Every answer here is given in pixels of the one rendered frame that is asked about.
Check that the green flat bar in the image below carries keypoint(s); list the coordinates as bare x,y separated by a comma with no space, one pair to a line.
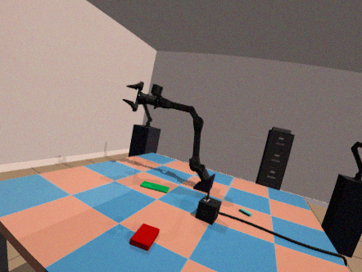
156,187

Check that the red rectangular block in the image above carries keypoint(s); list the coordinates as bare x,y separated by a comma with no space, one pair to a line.
144,237

